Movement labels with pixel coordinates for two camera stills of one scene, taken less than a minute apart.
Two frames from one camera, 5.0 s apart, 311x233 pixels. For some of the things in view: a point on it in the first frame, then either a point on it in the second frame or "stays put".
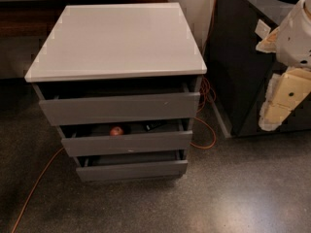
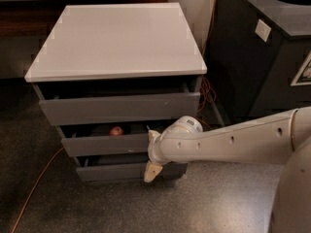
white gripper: [296, 44] -> [153, 149]
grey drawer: [100, 140] stays put
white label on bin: [261, 29] stays put
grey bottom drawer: [130, 166] stays put
